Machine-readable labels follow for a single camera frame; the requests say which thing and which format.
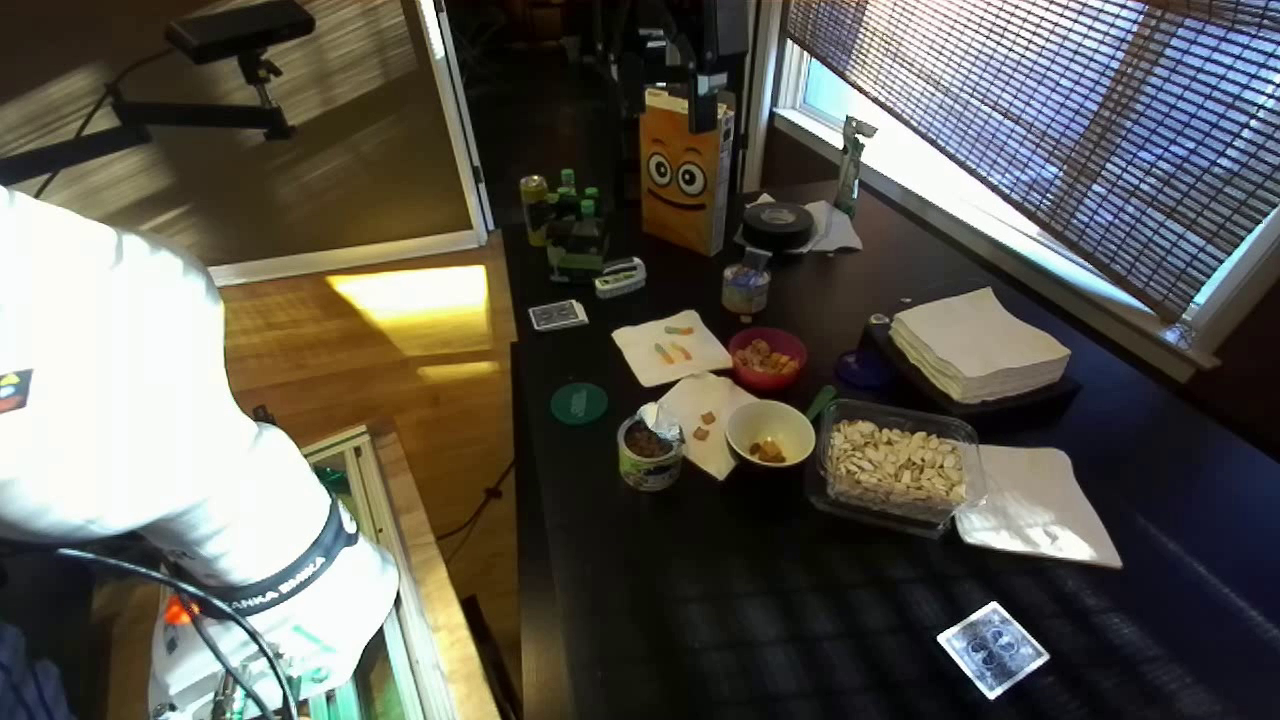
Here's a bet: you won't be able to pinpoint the green capped plastic bottle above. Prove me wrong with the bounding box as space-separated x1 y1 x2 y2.
515 171 557 251
553 162 584 233
563 189 614 262

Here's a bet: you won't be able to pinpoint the white bowl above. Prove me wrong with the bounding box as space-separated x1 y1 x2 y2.
721 397 820 473

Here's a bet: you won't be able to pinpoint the wooden robot mount table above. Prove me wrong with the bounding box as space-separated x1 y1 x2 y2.
94 419 504 720

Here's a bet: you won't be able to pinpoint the orange snacks in red bowl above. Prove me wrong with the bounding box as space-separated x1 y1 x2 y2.
735 337 806 380

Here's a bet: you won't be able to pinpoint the clear plastic popcorn container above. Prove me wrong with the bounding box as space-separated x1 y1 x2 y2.
806 397 983 539

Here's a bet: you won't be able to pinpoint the green bottle pack carton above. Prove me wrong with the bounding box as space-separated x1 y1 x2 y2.
524 210 617 280

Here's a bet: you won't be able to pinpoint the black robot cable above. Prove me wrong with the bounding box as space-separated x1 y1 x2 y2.
54 539 306 720

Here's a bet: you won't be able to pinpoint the orange cereal box with face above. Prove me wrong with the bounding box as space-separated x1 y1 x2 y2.
636 78 742 258

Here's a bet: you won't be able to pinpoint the blue playing card deck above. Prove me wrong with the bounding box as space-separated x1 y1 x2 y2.
524 296 591 337

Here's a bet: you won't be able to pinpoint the yellow green snack can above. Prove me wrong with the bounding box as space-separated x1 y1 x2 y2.
614 404 689 497

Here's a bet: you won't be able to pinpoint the stack of white napkins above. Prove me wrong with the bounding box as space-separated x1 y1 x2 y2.
888 285 1076 408

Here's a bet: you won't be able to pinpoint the brown snack pieces in can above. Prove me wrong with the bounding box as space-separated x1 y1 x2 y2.
623 419 676 458

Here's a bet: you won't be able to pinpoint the brown bamboo window blind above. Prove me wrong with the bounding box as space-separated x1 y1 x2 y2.
779 0 1280 327

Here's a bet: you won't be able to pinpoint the blue playing card box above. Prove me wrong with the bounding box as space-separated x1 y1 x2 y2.
934 594 1051 702

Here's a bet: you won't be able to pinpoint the green plastic lid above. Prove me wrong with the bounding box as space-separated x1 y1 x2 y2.
547 380 614 431

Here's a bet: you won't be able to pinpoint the white popcorn pile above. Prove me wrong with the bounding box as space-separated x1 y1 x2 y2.
820 417 968 519

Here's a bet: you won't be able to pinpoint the small glass jar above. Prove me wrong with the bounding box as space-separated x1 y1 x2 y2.
721 251 776 319

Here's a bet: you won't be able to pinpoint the purple lid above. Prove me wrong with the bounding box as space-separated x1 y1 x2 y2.
833 348 902 401

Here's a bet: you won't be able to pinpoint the red bowl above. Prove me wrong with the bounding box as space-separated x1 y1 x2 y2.
726 322 812 397

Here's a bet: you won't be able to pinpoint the white napkin with gummy worms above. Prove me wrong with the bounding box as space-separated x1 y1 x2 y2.
610 307 735 390

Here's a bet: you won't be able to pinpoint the black camera stand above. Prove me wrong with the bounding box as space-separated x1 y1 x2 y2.
0 0 319 189

